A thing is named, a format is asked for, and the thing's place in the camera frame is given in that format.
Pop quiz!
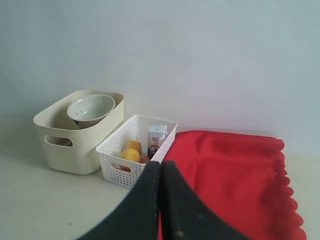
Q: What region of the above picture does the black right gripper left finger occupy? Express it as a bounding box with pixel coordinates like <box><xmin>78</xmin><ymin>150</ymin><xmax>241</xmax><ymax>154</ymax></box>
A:
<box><xmin>79</xmin><ymin>161</ymin><xmax>161</xmax><ymax>240</ymax></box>

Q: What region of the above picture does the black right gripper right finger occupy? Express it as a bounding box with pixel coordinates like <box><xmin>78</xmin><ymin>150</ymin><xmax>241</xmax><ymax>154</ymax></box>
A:
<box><xmin>158</xmin><ymin>161</ymin><xmax>248</xmax><ymax>240</ymax></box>

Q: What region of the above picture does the red sausage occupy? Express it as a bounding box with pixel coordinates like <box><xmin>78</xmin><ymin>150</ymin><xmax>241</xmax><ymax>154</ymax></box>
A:
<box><xmin>118</xmin><ymin>156</ymin><xmax>150</xmax><ymax>172</ymax></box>

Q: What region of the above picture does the yellow lemon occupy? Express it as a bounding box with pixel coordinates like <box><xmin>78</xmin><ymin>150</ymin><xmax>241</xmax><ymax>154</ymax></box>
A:
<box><xmin>119</xmin><ymin>148</ymin><xmax>141</xmax><ymax>163</ymax></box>

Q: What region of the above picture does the red scalloped tablecloth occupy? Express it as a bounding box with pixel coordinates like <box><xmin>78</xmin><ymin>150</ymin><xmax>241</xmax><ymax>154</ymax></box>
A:
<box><xmin>165</xmin><ymin>130</ymin><xmax>307</xmax><ymax>240</ymax></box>

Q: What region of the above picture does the small milk carton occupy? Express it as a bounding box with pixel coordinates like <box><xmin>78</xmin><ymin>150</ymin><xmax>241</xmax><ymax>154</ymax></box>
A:
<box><xmin>147</xmin><ymin>124</ymin><xmax>168</xmax><ymax>159</ymax></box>

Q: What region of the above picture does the white ceramic bowl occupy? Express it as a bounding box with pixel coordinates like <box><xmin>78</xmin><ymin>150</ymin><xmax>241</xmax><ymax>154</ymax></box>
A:
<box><xmin>66</xmin><ymin>94</ymin><xmax>116</xmax><ymax>122</ymax></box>

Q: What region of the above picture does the yellow cheese wedge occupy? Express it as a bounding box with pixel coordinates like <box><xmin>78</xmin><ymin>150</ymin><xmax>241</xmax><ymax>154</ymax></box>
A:
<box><xmin>128</xmin><ymin>140</ymin><xmax>142</xmax><ymax>154</ymax></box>

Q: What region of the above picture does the white lattice plastic basket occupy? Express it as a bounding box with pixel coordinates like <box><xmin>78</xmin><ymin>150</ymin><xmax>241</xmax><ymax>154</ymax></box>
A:
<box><xmin>95</xmin><ymin>114</ymin><xmax>178</xmax><ymax>188</ymax></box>

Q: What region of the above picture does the cream plastic bin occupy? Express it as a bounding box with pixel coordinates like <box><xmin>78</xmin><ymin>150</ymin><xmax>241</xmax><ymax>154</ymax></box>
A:
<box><xmin>33</xmin><ymin>89</ymin><xmax>124</xmax><ymax>175</ymax></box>

